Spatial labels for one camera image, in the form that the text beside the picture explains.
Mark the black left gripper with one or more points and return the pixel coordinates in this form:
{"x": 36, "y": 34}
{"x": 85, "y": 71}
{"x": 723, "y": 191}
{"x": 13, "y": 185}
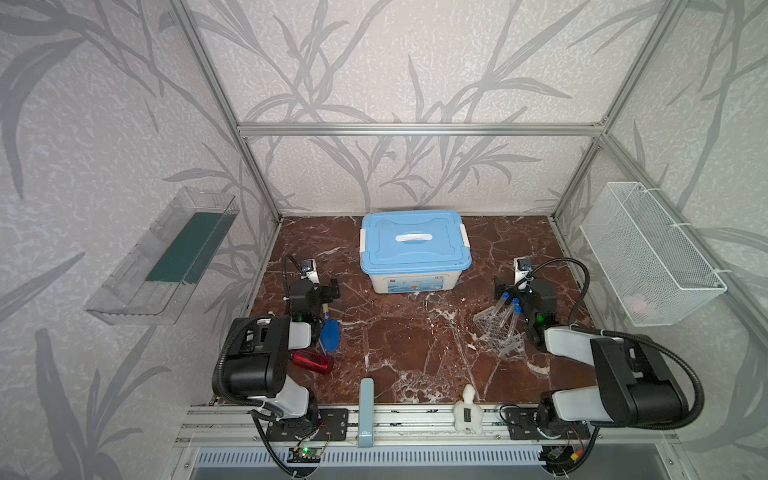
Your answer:
{"x": 324, "y": 305}

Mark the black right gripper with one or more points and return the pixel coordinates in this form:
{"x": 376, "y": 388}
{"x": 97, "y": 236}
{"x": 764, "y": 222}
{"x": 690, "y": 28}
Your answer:
{"x": 519, "y": 298}

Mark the blue capped test tube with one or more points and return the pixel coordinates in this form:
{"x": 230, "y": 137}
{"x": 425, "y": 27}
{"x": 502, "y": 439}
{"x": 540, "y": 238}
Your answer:
{"x": 513, "y": 317}
{"x": 504, "y": 322}
{"x": 497, "y": 308}

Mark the clear test tube rack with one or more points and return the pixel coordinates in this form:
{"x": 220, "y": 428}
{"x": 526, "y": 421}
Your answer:
{"x": 495, "y": 336}

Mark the white plastic storage bin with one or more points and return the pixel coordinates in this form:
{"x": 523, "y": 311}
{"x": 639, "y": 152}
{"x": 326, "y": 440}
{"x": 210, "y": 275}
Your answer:
{"x": 408, "y": 283}

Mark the blue plastic bin lid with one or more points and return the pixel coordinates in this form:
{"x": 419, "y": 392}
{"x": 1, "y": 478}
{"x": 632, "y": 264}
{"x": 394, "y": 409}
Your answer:
{"x": 414, "y": 242}

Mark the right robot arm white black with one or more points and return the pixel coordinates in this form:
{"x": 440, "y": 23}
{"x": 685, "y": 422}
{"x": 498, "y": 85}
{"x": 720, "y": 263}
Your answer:
{"x": 639, "y": 383}

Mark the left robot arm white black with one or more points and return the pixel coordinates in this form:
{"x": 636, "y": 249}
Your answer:
{"x": 252, "y": 367}

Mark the blue garden trowel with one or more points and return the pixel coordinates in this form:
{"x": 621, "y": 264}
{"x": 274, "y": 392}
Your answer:
{"x": 330, "y": 336}

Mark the red cylindrical tool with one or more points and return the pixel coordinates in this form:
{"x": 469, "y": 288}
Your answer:
{"x": 312, "y": 361}

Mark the pink object in basket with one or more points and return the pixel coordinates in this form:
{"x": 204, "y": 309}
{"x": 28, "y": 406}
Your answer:
{"x": 638, "y": 306}

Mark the light blue rectangular bar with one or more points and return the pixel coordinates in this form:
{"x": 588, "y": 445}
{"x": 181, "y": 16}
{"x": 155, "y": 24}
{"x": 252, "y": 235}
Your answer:
{"x": 366, "y": 410}

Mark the white plastic wash bottle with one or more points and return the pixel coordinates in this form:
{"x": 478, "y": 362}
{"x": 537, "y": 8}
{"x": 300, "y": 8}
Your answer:
{"x": 467, "y": 414}

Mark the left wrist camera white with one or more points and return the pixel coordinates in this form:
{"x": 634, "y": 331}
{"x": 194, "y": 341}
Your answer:
{"x": 308, "y": 270}

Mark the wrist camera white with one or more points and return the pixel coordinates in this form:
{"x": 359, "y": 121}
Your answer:
{"x": 522, "y": 271}
{"x": 308, "y": 270}

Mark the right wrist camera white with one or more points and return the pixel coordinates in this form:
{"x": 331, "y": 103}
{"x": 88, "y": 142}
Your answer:
{"x": 522, "y": 271}

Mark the white wire mesh basket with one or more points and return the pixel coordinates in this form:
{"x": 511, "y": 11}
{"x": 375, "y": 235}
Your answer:
{"x": 643, "y": 250}

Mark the clear wall shelf green liner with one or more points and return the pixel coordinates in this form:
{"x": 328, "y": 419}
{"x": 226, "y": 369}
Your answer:
{"x": 154, "y": 282}

